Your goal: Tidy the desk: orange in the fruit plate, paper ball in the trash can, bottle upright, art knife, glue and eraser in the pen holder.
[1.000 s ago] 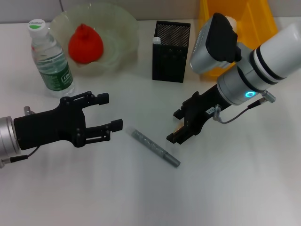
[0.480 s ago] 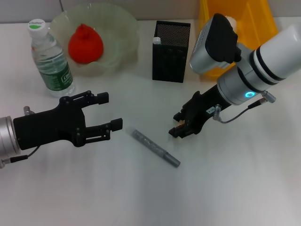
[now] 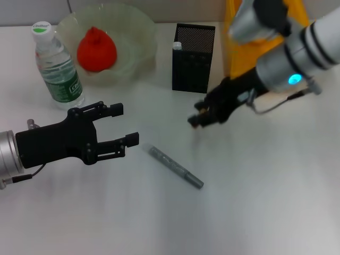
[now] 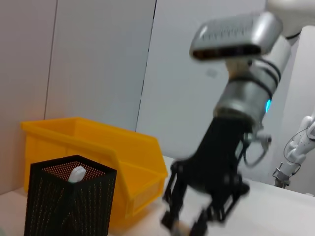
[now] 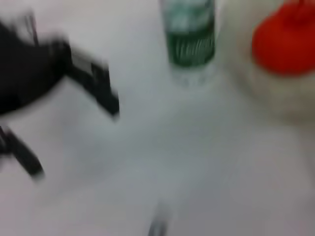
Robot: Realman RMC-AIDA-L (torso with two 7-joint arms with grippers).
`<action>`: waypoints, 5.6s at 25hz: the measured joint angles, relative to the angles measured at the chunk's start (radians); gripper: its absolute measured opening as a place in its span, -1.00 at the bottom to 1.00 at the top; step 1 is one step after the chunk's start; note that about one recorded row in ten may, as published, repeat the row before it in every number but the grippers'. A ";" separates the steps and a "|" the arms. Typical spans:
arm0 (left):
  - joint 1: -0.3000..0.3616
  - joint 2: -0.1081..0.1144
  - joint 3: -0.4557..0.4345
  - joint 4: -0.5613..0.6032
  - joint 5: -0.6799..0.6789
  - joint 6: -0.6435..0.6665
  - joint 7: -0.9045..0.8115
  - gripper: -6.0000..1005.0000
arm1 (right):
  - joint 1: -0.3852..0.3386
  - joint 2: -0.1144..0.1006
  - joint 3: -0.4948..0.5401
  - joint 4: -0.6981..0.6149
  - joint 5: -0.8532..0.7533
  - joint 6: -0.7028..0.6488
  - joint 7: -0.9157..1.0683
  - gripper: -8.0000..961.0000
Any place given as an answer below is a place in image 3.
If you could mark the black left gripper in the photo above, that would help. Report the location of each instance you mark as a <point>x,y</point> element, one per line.
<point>53,143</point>

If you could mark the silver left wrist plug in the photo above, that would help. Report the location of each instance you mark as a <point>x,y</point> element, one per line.
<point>32,125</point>

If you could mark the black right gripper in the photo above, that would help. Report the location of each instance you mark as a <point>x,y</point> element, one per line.
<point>233,90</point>

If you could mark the grey marker pen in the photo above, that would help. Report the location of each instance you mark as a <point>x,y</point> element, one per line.
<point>172,166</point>

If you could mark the red-orange fruit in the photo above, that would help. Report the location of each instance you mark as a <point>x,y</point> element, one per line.
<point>97,51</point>

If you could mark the clear green-label water bottle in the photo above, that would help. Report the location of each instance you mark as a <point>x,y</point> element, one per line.
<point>58,77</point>

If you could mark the black mesh pen holder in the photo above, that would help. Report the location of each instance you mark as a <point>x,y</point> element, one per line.
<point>192,71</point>

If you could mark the mint green pen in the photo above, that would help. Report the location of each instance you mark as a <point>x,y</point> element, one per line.
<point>177,46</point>

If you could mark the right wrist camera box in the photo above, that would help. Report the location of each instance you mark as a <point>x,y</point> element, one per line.
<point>255,24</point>

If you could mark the yellow plastic bin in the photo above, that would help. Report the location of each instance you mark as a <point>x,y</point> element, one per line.
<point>244,58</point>

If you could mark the translucent green glass fruit plate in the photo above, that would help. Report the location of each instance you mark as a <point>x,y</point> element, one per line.
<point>135,40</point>

